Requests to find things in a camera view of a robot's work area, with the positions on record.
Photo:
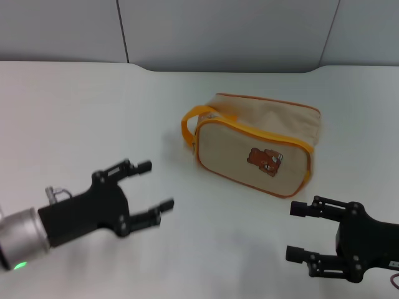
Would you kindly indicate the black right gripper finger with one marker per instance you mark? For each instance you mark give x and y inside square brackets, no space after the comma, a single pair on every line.
[324,209]
[324,264]

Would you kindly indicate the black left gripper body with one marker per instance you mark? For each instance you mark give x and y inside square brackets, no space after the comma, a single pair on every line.
[93,208]

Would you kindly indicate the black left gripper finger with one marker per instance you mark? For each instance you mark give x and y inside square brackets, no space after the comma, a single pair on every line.
[124,168]
[146,218]

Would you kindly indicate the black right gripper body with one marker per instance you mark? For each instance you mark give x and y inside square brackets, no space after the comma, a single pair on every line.
[371,243]

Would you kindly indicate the beige bear food bag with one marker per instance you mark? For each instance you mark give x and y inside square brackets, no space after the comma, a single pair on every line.
[249,149]

